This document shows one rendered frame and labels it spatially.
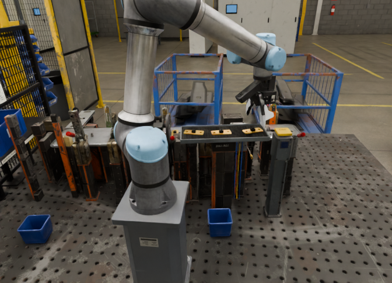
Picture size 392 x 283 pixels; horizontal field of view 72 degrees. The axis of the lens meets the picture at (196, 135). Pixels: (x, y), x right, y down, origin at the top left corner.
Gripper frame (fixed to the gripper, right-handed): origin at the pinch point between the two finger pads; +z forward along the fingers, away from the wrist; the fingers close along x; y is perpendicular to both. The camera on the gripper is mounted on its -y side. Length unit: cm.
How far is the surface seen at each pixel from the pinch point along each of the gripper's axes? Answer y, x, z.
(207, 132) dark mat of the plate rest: -19.0, 5.3, 4.2
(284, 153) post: 12.2, -7.2, 13.5
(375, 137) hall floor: 262, 145, 120
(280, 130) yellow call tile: 11.4, -3.2, 4.2
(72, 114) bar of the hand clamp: -76, 36, 0
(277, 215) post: 13, -8, 49
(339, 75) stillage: 175, 139, 28
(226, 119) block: 6.9, 45.8, 18.1
